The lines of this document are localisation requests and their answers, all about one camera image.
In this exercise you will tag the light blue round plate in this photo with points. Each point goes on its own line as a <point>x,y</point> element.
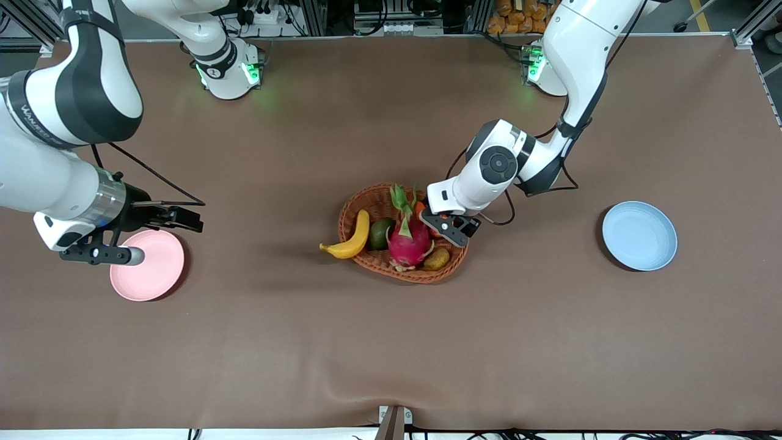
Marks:
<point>639,236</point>

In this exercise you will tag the brown woven wicker basket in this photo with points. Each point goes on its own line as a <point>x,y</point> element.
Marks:
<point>379,263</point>

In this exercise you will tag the aluminium frame profile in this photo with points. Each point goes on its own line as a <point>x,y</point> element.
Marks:
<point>754,27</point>
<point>36,18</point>

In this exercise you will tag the white power strip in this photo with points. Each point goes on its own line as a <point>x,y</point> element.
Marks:
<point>256,21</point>

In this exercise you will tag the magenta dragon fruit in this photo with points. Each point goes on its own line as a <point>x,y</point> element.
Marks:
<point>409,241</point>

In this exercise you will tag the pink round plate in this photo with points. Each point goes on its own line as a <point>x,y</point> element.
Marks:
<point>153,275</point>

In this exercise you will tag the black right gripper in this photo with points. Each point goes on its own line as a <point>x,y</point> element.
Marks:
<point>138,214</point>

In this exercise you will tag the pile of orange objects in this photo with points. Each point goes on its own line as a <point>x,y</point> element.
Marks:
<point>519,17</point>

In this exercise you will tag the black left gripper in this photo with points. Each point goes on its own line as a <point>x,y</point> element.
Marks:
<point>469,230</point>

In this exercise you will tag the dark green mango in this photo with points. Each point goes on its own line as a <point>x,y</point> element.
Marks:
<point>380,233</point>

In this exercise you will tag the brown table cover mat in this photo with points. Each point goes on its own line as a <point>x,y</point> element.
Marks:
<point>391,342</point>

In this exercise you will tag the grey equipment box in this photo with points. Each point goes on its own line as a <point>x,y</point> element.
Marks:
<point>388,15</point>

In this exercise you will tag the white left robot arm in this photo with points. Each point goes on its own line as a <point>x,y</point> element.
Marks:
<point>568,55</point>

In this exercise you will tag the olive yellow pear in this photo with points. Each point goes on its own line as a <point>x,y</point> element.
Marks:
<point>437,258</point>

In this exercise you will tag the small orange fruit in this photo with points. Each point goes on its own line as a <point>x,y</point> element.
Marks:
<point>420,209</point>

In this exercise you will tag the yellow banana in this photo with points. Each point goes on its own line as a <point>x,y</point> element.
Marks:
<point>354,243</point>

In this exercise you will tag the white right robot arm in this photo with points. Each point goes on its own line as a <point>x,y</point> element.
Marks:
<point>85,91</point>

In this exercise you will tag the metal table clamp bracket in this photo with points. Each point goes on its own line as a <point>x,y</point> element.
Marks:
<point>394,423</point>

